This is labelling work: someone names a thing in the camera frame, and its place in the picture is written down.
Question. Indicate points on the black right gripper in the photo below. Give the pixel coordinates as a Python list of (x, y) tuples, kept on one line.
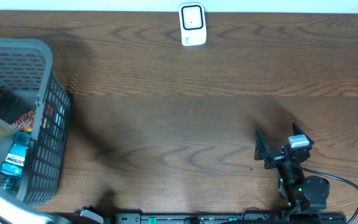
[(261, 154)]

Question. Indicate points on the orange red candy bar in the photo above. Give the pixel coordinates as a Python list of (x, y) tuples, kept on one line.
[(26, 122)]

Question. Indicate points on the blue Listerine mouthwash bottle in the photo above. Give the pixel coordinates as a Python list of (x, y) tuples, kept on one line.
[(13, 165)]

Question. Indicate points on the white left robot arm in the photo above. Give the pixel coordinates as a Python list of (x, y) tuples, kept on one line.
[(13, 210)]

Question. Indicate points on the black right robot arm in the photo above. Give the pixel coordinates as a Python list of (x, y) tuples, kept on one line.
[(304, 193)]

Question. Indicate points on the white barcode scanner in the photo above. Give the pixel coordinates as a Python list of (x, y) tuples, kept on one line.
[(192, 24)]

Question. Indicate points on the grey plastic mesh basket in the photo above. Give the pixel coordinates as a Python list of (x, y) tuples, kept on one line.
[(28, 83)]

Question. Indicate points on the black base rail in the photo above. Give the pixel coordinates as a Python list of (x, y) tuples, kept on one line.
[(250, 216)]

